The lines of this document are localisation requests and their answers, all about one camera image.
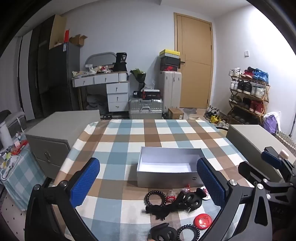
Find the small cardboard box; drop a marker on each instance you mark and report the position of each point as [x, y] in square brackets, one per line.
[175, 113]

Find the black fabric scrunchie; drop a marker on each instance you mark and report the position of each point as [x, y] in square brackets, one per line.
[159, 210]

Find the black gift bag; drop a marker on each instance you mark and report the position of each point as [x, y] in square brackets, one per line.
[120, 62]

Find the dark grey fridge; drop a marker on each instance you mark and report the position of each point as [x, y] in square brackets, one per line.
[63, 76]

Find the grey clothes heap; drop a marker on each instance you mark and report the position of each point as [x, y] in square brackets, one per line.
[96, 103]

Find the checked tablecloth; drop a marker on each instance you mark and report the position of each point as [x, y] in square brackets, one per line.
[120, 148]

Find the tall cardboard panel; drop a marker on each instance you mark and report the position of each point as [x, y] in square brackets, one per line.
[57, 31]

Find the dark wrapped flower bouquet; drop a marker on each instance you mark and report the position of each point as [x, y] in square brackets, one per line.
[140, 76]

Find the red round badge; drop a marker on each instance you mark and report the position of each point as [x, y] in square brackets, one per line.
[203, 221]

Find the desk clutter pile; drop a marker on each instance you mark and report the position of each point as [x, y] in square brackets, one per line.
[92, 71]

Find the black hair claw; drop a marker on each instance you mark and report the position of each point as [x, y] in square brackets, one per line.
[193, 201]
[161, 233]

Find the silver suitcase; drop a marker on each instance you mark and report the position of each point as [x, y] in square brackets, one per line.
[145, 107]

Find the open cardboard box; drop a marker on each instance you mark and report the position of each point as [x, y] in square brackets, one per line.
[78, 41]

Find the grey arched mirror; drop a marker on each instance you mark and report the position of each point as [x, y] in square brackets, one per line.
[100, 58]

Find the wooden shoe rack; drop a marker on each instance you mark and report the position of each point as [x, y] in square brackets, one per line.
[266, 103]

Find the grey jewelry box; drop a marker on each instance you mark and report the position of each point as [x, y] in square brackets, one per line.
[166, 178]

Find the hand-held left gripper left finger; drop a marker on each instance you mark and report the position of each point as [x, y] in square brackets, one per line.
[85, 183]

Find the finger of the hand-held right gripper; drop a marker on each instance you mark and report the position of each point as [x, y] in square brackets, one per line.
[248, 171]
[272, 159]

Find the pile of loose shoes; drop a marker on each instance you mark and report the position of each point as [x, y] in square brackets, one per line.
[215, 117]

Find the dark wardrobe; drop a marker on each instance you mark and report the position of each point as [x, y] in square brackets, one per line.
[38, 69]

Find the yellow shoe box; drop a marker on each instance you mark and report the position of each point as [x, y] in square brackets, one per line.
[169, 52]

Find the rows of sneakers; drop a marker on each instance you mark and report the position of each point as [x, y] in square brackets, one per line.
[247, 88]

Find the plain grey cabinet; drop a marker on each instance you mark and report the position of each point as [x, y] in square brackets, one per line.
[249, 139]

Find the blue checked cloth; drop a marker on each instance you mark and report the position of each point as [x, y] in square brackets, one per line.
[23, 171]

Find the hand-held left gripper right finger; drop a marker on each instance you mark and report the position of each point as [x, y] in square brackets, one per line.
[211, 183]

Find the red flat packet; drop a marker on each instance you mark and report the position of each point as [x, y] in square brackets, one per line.
[66, 36]

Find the grey storage bag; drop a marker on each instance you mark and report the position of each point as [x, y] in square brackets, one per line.
[16, 121]

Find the white cylindrical appliance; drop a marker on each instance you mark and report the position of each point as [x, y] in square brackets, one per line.
[5, 136]

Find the small black box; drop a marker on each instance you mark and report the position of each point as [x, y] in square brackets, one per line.
[137, 95]

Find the black box with red stripe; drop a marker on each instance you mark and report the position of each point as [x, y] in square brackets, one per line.
[151, 94]

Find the black red shoe box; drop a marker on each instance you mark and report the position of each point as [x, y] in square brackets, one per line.
[169, 67]

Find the small red white badge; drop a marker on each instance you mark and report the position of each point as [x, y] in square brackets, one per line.
[205, 196]

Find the wicker basket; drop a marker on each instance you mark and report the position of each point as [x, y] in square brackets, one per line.
[286, 140]

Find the white desk with drawers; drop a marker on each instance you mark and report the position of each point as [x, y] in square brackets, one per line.
[116, 91]

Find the dark grey shoe box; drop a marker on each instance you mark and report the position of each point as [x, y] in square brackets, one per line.
[170, 60]

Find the white suitcase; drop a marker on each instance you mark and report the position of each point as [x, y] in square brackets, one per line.
[170, 90]

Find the purple bag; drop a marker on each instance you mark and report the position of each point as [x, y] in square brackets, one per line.
[271, 125]

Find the wooden door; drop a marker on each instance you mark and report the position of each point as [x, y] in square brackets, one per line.
[194, 76]

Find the clear red hair clip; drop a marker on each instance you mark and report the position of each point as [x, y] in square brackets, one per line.
[171, 197]

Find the small red trinket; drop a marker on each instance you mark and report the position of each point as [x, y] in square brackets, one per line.
[187, 187]

